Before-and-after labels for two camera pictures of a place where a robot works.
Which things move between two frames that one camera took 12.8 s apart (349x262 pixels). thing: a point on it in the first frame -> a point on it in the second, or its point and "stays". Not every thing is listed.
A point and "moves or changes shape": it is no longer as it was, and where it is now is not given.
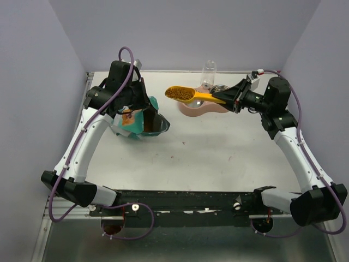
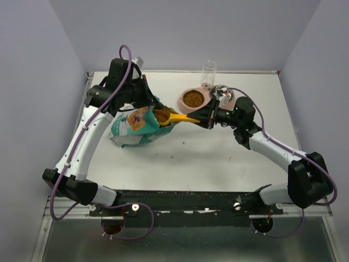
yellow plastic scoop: x=187 y=94 -> x=164 y=117
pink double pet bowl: x=201 y=107 stays
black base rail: x=184 y=208 stays
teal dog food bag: x=144 y=122 moves or changes shape
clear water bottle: x=209 y=74 stays
